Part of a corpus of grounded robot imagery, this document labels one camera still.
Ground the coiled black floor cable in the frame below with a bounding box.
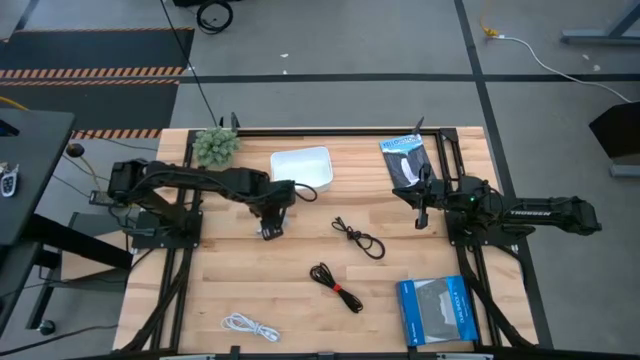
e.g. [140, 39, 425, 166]
[195, 0, 235, 35]

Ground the white key fob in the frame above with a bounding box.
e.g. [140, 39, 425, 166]
[0, 162, 21, 199]

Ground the green succulent plant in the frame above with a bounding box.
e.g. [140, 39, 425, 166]
[192, 127, 241, 170]

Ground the white plastic bin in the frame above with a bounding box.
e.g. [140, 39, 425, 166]
[269, 145, 335, 194]

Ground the black box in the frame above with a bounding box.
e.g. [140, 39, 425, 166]
[588, 101, 640, 160]

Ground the yellow floor cable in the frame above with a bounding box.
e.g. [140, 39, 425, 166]
[479, 0, 500, 38]

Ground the black power adapter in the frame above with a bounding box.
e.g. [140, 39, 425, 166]
[88, 189, 119, 207]

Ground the blue DualShock controller box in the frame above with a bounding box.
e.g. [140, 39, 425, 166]
[395, 274, 482, 348]

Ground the white USB-C cable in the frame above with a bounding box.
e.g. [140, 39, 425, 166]
[220, 312, 282, 344]

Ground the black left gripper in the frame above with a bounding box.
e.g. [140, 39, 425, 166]
[258, 180, 297, 242]

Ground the white floor cable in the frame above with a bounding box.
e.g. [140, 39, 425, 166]
[492, 33, 634, 104]

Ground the black desk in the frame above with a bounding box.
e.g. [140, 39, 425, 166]
[0, 108, 134, 336]

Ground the black mat with hazard stripes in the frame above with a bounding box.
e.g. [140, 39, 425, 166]
[0, 27, 196, 140]

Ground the grey table foot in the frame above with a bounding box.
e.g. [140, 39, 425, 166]
[608, 163, 640, 179]

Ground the grey table leg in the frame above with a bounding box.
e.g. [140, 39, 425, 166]
[559, 0, 640, 47]

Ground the knotted black USB-C cable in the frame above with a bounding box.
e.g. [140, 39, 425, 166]
[330, 216, 387, 261]

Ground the black aluminium table frame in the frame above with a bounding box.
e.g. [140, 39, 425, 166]
[117, 113, 556, 360]

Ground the black cable with red tie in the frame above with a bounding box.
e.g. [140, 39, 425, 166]
[309, 262, 365, 315]

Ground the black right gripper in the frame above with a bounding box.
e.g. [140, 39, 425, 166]
[392, 162, 454, 230]

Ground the long black floor cable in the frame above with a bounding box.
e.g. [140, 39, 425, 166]
[159, 0, 221, 127]

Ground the yellow cable by desk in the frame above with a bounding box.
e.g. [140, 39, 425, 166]
[0, 96, 30, 112]

